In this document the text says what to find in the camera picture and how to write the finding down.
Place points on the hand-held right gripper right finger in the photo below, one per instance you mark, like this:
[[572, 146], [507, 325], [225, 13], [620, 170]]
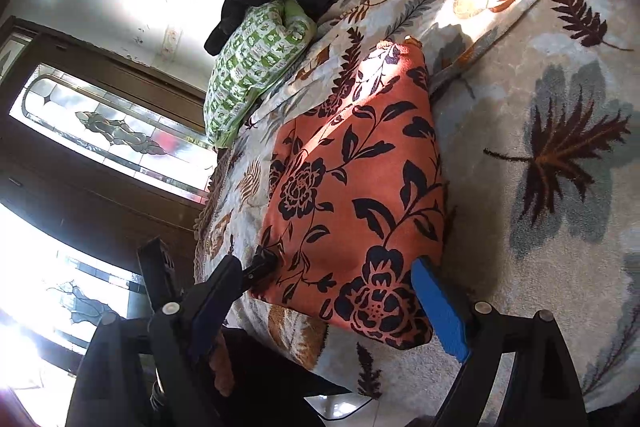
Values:
[[442, 312]]

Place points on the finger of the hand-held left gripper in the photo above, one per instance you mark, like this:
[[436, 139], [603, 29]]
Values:
[[261, 264]]

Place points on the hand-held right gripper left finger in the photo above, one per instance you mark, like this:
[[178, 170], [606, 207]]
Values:
[[205, 322]]

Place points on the orange black floral garment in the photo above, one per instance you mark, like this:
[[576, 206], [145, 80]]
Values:
[[360, 187]]

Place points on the person's left hand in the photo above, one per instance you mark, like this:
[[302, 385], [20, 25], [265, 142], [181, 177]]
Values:
[[222, 372]]

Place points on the stained glass door panel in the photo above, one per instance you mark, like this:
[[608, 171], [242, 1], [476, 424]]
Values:
[[115, 127], [60, 287]]

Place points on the brown wooden door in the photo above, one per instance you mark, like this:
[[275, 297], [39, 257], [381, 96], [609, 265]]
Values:
[[75, 217]]

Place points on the green printed pillow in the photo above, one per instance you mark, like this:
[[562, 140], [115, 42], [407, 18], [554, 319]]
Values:
[[250, 57]]

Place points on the leaf print fleece blanket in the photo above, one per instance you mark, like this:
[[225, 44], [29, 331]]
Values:
[[550, 57]]

